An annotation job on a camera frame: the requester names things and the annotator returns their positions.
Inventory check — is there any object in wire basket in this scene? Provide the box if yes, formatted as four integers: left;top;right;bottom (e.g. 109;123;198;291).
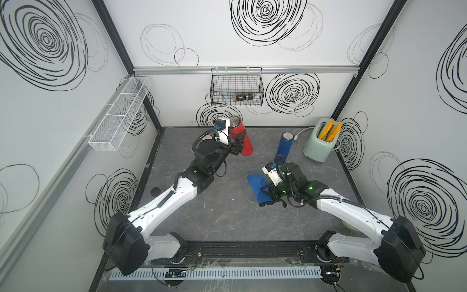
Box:
232;92;254;102

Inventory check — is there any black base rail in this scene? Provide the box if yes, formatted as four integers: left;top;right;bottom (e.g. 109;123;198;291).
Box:
153;240;396;265

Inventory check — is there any black wire basket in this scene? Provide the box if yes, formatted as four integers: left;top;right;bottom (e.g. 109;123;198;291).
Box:
209;66;265;107

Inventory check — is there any light green plate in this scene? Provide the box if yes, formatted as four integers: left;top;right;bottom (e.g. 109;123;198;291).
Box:
342;220;360;232

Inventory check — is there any white toaster power cable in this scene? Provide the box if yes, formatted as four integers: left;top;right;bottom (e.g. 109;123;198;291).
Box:
294;127;314;142

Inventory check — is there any white slotted cable duct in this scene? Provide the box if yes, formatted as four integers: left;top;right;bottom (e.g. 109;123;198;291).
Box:
109;266;322;281

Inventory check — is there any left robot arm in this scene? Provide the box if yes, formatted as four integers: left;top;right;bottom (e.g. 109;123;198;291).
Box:
103;128;247;276

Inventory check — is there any blue cloth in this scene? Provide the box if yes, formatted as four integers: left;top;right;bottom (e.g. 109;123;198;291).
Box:
247;174;274;207

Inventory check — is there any blue thermos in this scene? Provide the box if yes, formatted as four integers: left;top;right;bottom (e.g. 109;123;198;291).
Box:
274;132;294;165

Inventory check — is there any white mesh shelf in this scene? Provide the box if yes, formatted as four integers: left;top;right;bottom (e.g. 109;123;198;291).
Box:
88;76;151;152

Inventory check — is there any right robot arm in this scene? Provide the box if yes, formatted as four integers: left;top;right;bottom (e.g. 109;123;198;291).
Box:
248;155;426;283

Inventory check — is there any red thermos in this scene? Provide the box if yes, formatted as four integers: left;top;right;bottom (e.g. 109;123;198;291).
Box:
229;116;254;156

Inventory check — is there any mint green toaster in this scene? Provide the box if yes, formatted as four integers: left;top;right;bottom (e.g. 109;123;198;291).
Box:
304;118;343;163

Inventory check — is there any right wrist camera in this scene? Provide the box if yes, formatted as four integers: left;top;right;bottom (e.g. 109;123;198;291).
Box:
262;163;283;186

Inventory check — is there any small brown jar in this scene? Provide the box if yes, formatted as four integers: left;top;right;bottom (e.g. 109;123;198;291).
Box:
150;187;161;197

